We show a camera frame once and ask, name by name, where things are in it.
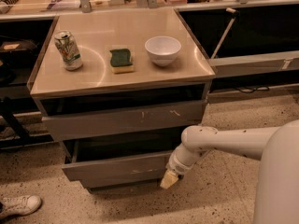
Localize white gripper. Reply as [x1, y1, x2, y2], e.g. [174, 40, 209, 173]
[160, 149, 195, 189]

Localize grey drawer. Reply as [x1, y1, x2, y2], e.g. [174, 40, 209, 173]
[81, 169, 164, 189]
[42, 101, 206, 141]
[63, 127, 182, 182]

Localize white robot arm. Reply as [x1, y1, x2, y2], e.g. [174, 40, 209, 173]
[161, 120, 299, 224]

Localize grey bottom drawer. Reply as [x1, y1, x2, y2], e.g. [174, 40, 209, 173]
[81, 169, 164, 189]

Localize grey drawer cabinet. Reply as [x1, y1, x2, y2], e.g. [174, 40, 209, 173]
[26, 7, 217, 168]

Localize grey top drawer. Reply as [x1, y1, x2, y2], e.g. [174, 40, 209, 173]
[42, 101, 206, 141]

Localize grey low shelf beam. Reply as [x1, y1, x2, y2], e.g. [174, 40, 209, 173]
[208, 50, 299, 78]

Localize green yellow sponge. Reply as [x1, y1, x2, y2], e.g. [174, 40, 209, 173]
[110, 49, 134, 74]

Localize white bowl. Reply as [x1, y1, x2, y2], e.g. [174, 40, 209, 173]
[145, 36, 181, 67]

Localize white sneaker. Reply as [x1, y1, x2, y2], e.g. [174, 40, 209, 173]
[0, 195, 42, 219]

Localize printed soda can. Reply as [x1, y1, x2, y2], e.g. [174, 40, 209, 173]
[54, 31, 83, 71]

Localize black cable on floor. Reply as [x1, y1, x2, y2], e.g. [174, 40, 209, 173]
[234, 85, 271, 94]

